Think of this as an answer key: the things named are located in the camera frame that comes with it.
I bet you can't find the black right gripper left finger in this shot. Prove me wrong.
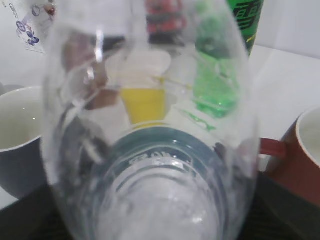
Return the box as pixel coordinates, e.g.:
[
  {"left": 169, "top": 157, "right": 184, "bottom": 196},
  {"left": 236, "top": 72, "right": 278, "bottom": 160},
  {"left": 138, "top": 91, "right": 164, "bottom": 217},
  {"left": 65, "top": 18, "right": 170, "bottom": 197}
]
[{"left": 0, "top": 186, "right": 72, "bottom": 240}]

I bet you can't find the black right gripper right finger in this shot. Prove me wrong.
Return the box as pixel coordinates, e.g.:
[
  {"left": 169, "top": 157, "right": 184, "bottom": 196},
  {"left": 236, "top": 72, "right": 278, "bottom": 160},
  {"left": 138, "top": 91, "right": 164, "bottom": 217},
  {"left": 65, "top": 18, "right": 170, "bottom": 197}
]
[{"left": 239, "top": 173, "right": 320, "bottom": 240}]

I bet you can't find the clear water bottle green label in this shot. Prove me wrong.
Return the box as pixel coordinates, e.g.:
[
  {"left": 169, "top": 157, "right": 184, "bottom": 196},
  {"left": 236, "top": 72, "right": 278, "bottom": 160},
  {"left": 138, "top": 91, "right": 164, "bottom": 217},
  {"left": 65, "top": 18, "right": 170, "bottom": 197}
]
[{"left": 41, "top": 0, "right": 259, "bottom": 240}]

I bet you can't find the red mug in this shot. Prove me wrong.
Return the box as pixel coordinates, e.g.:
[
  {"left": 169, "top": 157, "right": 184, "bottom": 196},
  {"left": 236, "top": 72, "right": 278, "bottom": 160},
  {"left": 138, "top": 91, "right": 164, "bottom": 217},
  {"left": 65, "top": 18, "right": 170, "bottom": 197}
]
[{"left": 260, "top": 106, "right": 320, "bottom": 206}]

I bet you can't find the grey mug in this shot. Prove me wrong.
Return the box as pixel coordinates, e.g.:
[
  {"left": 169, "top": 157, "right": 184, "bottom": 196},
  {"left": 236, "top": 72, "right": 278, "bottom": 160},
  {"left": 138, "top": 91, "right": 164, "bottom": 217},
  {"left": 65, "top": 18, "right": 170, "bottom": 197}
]
[{"left": 0, "top": 86, "right": 47, "bottom": 199}]

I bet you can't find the yellow paper cup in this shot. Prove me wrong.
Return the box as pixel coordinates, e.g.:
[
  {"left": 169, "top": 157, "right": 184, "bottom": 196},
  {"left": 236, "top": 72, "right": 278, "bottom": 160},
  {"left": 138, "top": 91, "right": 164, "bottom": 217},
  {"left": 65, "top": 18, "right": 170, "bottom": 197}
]
[{"left": 119, "top": 50, "right": 172, "bottom": 128}]

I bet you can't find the green soda bottle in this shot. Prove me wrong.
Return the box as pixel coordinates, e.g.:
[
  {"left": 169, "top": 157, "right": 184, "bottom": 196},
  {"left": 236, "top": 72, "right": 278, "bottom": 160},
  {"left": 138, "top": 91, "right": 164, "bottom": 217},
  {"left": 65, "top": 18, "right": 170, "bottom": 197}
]
[{"left": 193, "top": 0, "right": 264, "bottom": 118}]

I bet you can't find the white milk bottle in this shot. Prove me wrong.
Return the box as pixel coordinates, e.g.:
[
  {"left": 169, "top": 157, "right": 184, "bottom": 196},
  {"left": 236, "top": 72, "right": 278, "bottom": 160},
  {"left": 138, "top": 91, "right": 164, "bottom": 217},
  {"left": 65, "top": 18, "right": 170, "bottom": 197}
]
[{"left": 2, "top": 0, "right": 55, "bottom": 53}]

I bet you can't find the dark cola bottle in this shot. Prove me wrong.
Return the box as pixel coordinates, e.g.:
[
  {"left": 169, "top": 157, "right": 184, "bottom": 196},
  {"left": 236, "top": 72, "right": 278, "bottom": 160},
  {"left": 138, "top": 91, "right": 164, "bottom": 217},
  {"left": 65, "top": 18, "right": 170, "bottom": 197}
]
[{"left": 144, "top": 0, "right": 187, "bottom": 47}]

